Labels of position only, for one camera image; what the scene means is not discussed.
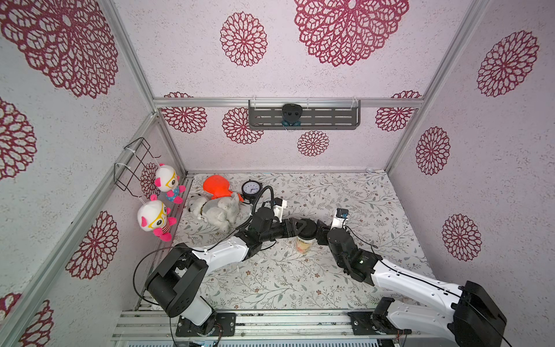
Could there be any floral paper milk tea cup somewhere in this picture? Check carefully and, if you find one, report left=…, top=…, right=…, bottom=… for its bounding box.
left=296, top=237, right=315, bottom=254

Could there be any black alarm clock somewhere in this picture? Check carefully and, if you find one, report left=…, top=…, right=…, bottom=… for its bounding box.
left=241, top=180, right=262, bottom=204

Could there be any black cup lid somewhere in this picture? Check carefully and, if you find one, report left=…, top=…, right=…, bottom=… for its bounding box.
left=297, top=218, right=317, bottom=241

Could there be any black wire basket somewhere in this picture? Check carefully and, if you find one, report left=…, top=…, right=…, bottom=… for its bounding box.
left=113, top=137, right=160, bottom=199

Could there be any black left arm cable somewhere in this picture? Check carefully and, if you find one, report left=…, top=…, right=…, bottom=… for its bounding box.
left=132, top=185, right=278, bottom=347

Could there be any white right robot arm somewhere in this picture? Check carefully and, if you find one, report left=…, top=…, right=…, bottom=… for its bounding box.
left=316, top=221, right=507, bottom=346

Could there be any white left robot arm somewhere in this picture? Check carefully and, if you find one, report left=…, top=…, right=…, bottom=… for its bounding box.
left=145, top=208, right=317, bottom=335

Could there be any plush doll striped dress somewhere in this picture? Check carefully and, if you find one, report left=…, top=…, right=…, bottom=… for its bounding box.
left=137, top=195, right=177, bottom=242

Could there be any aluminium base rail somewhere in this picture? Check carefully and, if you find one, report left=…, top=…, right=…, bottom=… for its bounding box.
left=108, top=302, right=404, bottom=346

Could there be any white plush dog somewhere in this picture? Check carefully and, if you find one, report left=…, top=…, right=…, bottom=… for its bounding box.
left=188, top=192, right=240, bottom=233

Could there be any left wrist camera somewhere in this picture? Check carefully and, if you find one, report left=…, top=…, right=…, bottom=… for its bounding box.
left=273, top=198, right=288, bottom=223

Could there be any orange plastic toy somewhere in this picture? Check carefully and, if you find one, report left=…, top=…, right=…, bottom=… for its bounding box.
left=203, top=175, right=233, bottom=200

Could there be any grey wall shelf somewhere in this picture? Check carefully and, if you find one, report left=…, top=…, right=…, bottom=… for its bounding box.
left=247, top=99, right=361, bottom=131

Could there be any black camera on shelf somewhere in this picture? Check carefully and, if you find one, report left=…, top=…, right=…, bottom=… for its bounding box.
left=281, top=104, right=303, bottom=127

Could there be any plush doll blue dress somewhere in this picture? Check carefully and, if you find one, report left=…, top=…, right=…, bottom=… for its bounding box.
left=154, top=163, right=186, bottom=204

